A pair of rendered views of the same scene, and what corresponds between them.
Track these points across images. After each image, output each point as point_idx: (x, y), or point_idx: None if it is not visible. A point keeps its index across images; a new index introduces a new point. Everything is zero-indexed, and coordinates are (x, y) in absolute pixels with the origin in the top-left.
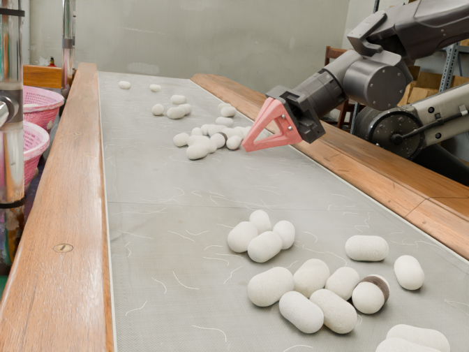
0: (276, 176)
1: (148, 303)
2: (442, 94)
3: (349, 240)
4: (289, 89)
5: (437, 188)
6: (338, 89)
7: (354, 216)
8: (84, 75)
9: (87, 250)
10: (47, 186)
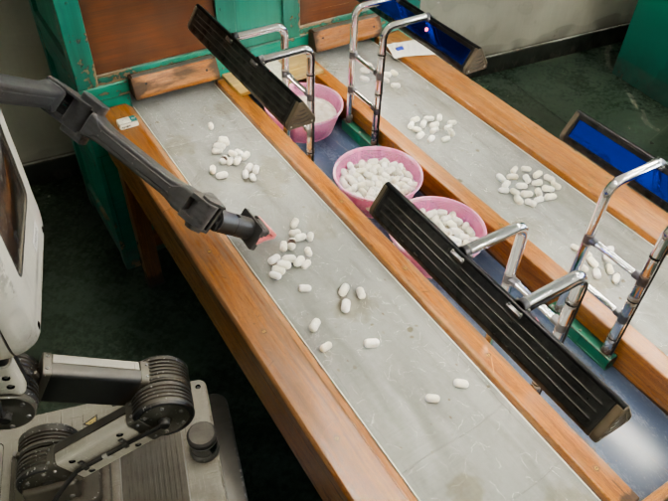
0: None
1: (268, 151)
2: (107, 364)
3: (227, 172)
4: (253, 218)
5: None
6: None
7: (222, 199)
8: (499, 363)
9: (282, 145)
10: (311, 162)
